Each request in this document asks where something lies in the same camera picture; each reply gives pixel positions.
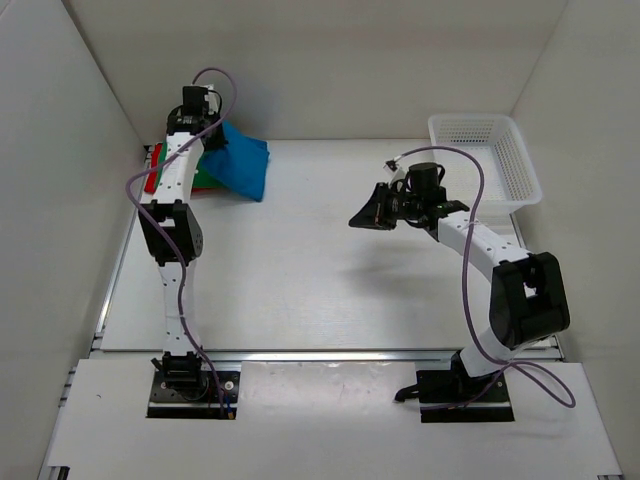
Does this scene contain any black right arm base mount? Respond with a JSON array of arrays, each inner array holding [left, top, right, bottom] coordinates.
[[394, 369, 515, 424]]

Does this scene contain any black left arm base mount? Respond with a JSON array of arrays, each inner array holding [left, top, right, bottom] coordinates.
[[146, 370, 241, 420]]

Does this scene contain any white perforated plastic basket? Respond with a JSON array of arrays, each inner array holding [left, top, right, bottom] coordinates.
[[428, 113, 543, 219]]

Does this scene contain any folded red t shirt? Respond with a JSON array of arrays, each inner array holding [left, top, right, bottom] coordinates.
[[144, 142, 229, 196]]

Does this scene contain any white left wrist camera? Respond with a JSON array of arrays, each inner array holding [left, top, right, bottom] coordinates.
[[204, 84, 223, 115]]

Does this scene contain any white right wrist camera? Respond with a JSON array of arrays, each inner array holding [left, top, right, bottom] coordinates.
[[383, 157, 406, 187]]

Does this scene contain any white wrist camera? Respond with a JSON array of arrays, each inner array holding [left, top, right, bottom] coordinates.
[[204, 84, 223, 115], [383, 157, 406, 187]]

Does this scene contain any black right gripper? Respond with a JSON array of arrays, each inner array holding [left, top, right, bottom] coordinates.
[[349, 183, 422, 231]]

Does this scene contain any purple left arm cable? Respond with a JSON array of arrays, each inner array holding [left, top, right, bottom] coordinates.
[[124, 66, 238, 419]]

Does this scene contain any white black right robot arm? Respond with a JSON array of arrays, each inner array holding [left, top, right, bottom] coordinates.
[[349, 162, 570, 401]]

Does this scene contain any folded green t shirt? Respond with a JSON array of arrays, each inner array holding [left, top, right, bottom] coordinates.
[[145, 143, 224, 193]]

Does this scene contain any blue t shirt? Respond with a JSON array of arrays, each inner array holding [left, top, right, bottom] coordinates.
[[199, 121, 270, 202]]

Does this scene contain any aluminium table rail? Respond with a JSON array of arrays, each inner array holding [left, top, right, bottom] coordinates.
[[207, 349, 455, 363]]

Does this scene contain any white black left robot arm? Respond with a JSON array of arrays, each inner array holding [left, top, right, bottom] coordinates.
[[139, 85, 225, 398]]

